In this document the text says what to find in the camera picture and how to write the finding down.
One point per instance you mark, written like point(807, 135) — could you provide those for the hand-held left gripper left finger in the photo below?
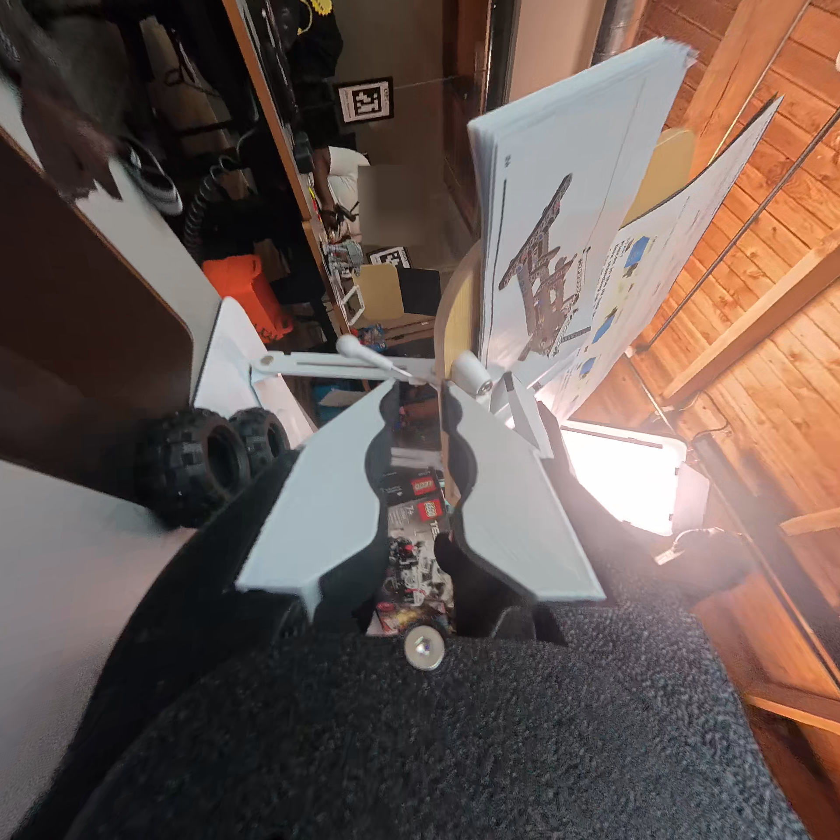
point(315, 518)

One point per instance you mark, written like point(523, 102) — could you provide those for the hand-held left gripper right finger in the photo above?
point(525, 525)

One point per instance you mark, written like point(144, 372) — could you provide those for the building instruction booklet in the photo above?
point(558, 144)

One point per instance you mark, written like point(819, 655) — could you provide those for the grey desk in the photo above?
point(65, 590)

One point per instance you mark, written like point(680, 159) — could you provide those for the white task instruction poster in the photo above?
point(689, 229)

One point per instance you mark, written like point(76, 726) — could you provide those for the black toy tyre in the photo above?
point(184, 472)
point(266, 439)

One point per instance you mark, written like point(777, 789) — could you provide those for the white light panel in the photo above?
point(617, 472)

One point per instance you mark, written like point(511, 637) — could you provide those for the black toy set box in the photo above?
point(420, 499)

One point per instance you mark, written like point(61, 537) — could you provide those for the white book stand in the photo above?
point(229, 367)

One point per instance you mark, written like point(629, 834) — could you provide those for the orange storage bin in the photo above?
point(243, 289)

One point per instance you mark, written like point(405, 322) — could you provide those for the black white marker tag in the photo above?
point(364, 100)
point(390, 257)

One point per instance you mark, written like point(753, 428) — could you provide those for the black printed bag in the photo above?
point(315, 65)

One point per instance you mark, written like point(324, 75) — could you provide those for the grey metal duct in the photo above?
point(620, 29)

